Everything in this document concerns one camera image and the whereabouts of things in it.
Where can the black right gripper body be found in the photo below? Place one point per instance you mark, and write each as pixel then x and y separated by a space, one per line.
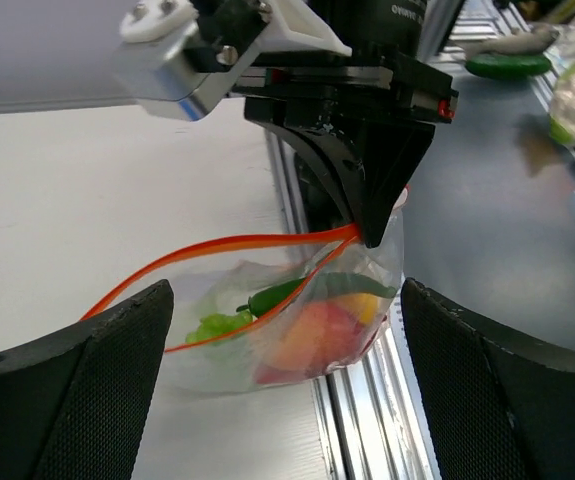
pixel 305 89

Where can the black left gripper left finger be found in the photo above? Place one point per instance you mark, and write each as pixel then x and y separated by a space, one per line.
pixel 74 403

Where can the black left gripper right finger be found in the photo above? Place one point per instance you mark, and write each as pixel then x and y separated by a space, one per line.
pixel 499 403

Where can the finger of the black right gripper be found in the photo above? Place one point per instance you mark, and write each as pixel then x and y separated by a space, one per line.
pixel 332 154
pixel 388 156

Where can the yellow orange mango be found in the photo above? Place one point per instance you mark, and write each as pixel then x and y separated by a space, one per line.
pixel 363 307

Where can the green grape bunch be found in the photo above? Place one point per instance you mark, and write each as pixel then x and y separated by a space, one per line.
pixel 217 324

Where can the green chili pepper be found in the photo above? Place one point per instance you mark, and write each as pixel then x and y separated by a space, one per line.
pixel 312 292

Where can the clear zip top bag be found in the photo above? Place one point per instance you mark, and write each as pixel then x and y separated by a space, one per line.
pixel 217 276

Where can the grey fish toy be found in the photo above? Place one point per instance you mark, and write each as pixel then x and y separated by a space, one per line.
pixel 532 42

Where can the aluminium mounting rail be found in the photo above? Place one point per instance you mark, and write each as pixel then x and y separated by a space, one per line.
pixel 488 285

